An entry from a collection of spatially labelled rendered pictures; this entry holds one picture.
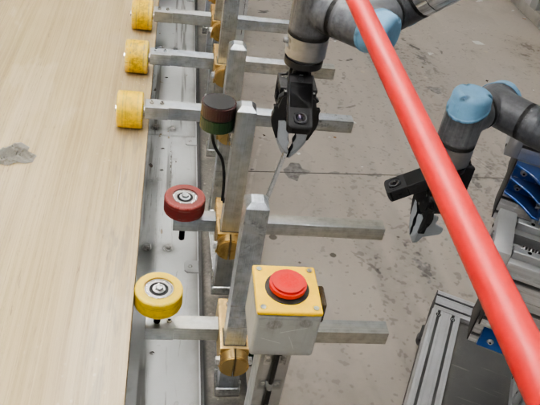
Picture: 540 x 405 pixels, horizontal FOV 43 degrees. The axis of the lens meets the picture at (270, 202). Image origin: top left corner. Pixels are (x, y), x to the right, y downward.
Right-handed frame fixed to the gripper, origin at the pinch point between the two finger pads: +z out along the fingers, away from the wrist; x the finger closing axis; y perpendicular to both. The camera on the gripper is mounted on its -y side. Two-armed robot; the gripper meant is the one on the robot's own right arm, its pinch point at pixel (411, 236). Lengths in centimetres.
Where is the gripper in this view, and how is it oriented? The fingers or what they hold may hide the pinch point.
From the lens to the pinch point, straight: 149.5
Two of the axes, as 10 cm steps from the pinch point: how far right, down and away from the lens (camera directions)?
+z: -1.4, 7.8, 6.1
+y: 9.9, 0.5, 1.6
